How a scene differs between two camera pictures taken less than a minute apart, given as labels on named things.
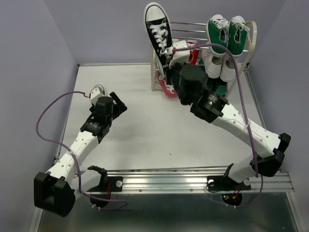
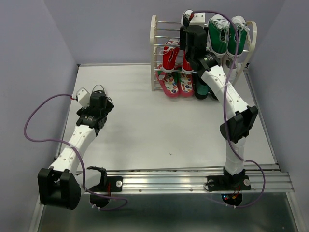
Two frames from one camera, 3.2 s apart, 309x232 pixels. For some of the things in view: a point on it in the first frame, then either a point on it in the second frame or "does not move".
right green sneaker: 237,36 does not move
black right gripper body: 175,80 to 183,45
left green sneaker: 217,26 does not move
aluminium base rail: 190,181 does not move
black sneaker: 159,24 to 187,17
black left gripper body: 111,117 to 109,107
